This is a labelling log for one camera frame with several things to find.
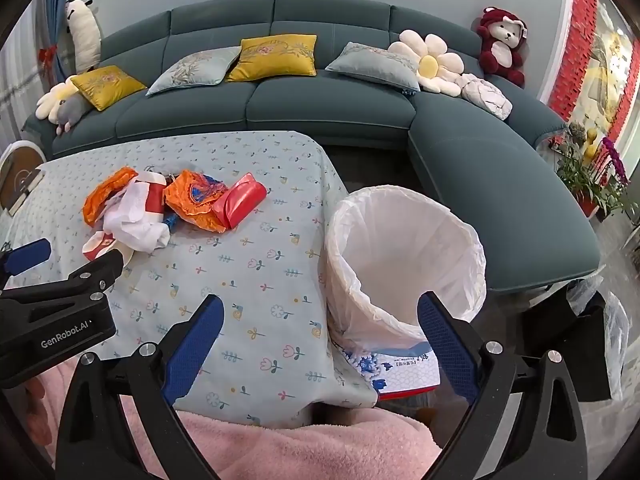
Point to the red wall decoration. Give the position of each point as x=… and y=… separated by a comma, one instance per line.
x=575, y=35

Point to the cream flower plush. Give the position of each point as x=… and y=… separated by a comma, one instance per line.
x=50, y=100

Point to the long white plush toy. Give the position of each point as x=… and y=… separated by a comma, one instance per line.
x=82, y=35

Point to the purple orchid plant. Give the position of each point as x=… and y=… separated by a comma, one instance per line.
x=612, y=160

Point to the red and white wrapper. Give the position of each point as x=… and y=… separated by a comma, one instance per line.
x=97, y=245

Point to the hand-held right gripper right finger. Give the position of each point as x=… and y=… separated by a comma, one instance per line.
x=445, y=345

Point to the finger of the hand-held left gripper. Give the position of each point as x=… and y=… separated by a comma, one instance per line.
x=100, y=267
x=30, y=255

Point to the white flower cushion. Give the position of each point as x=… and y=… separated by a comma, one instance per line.
x=427, y=65

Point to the yellow embroidered cushion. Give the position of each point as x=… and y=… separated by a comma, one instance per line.
x=275, y=57
x=107, y=85

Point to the white plastic bag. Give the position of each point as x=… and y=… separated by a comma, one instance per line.
x=132, y=225

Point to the red teddy bear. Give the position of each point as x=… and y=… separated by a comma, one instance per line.
x=500, y=55

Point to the pink fleece blanket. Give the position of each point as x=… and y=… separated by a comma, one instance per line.
x=300, y=452

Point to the red packet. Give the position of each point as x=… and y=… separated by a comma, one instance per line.
x=240, y=200

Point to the floral light blue tablecloth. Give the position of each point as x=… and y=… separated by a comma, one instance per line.
x=260, y=240

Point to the orange snack packet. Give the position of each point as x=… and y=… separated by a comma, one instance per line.
x=192, y=197
x=102, y=192

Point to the white folded quilt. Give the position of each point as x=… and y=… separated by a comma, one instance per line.
x=482, y=92

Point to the green potted plant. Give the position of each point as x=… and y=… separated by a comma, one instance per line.
x=575, y=170

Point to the blue and white printed box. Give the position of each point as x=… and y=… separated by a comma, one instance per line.
x=405, y=372

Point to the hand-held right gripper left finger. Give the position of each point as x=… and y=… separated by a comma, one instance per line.
x=197, y=342

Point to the teal sectional sofa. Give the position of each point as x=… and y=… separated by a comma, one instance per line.
x=350, y=105

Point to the grey plush toy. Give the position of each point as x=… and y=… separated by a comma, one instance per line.
x=72, y=110

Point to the bin with white liner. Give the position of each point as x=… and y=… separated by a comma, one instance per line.
x=400, y=240

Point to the light blue embroidered cushion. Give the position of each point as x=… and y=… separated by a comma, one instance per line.
x=372, y=67
x=192, y=72

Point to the red curtain tie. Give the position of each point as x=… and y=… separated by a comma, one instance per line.
x=48, y=55

